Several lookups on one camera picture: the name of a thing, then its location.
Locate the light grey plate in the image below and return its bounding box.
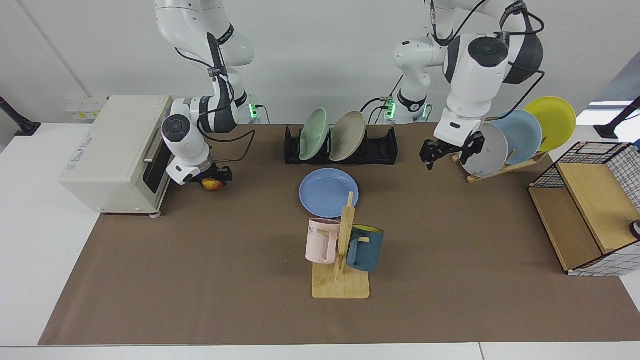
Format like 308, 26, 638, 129
460, 122, 509, 178

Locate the wooden plate rack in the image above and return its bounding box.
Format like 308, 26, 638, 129
451, 150, 548, 184

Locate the black dish rack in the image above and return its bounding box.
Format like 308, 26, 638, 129
284, 125, 399, 166

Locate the light blue plate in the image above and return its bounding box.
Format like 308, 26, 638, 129
492, 109, 543, 165

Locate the beige plate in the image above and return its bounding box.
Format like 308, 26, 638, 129
329, 110, 367, 162

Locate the yellow plate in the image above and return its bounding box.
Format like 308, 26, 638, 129
523, 96, 577, 153

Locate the pale green plate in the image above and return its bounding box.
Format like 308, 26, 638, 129
299, 108, 330, 161

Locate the brown table cloth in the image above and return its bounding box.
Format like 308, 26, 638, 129
37, 122, 640, 346

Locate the dark blue cup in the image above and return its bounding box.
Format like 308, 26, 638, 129
346, 225, 385, 273

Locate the pale toaster oven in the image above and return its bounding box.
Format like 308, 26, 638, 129
58, 95, 176, 218

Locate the pink cup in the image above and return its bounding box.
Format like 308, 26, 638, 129
305, 217, 342, 264

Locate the black stand foot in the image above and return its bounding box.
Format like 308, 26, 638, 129
594, 96, 640, 140
0, 96, 42, 137

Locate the wooden cup stand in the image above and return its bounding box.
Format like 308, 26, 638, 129
311, 191, 371, 300

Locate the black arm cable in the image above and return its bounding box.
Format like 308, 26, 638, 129
172, 32, 257, 163
427, 0, 546, 121

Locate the wire basket with wooden floor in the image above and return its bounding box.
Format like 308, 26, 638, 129
528, 141, 640, 277

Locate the white wall socket box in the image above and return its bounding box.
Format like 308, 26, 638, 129
65, 96, 110, 122

